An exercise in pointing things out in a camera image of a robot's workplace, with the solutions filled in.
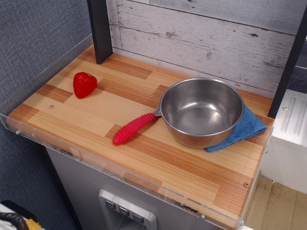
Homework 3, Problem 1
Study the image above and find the red plastic toy strawberry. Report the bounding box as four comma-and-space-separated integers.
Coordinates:
73, 72, 97, 99

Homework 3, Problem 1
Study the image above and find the blue folded cloth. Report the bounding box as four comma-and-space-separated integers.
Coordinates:
204, 105, 267, 153

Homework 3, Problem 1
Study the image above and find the grey toy fridge cabinet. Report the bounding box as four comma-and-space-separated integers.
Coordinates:
47, 149, 219, 230

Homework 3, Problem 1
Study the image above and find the silver dispenser button panel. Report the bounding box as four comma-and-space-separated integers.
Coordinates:
98, 189, 158, 230

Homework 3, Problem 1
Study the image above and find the white ribbed appliance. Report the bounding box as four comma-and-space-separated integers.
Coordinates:
260, 90, 307, 193

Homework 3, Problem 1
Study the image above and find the clear acrylic table guard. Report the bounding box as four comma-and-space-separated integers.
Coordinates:
0, 35, 273, 230

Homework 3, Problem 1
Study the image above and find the stainless pot with red handle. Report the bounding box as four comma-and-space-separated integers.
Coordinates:
113, 78, 245, 149

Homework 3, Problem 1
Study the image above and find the dark left shelf post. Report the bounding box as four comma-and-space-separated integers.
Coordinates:
87, 0, 113, 64

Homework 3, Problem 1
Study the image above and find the dark shelf post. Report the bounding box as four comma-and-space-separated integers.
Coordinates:
87, 0, 113, 64
268, 8, 307, 118

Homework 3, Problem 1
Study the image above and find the dark right shelf post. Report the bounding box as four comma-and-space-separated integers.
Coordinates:
268, 8, 307, 118

